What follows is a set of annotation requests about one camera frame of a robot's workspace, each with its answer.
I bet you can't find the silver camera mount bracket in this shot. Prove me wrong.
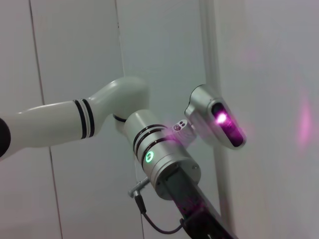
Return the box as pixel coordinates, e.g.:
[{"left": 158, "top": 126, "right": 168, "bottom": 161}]
[{"left": 171, "top": 119, "right": 197, "bottom": 144}]

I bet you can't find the black cable with silver plug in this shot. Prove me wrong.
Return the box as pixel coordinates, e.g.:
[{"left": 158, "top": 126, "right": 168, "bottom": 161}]
[{"left": 128, "top": 178, "right": 186, "bottom": 234}]

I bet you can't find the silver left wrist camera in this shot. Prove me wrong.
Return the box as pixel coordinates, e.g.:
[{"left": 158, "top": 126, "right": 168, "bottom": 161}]
[{"left": 184, "top": 84, "right": 247, "bottom": 150}]

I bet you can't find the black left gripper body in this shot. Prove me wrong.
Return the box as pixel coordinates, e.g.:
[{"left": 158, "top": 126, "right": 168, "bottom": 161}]
[{"left": 163, "top": 166, "right": 240, "bottom": 239}]

